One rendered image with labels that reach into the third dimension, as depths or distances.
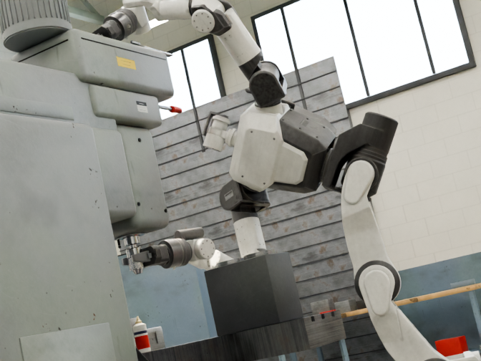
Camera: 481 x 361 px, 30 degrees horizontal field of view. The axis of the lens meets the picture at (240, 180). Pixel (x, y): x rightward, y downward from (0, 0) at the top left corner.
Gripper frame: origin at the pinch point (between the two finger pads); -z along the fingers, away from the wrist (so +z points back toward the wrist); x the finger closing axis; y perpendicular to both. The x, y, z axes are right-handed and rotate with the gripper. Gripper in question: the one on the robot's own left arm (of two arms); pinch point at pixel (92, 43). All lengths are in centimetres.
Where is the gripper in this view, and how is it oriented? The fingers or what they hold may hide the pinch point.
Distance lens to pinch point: 287.7
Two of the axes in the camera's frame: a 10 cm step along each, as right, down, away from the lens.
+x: -6.6, 2.6, 7.1
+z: 5.2, -5.2, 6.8
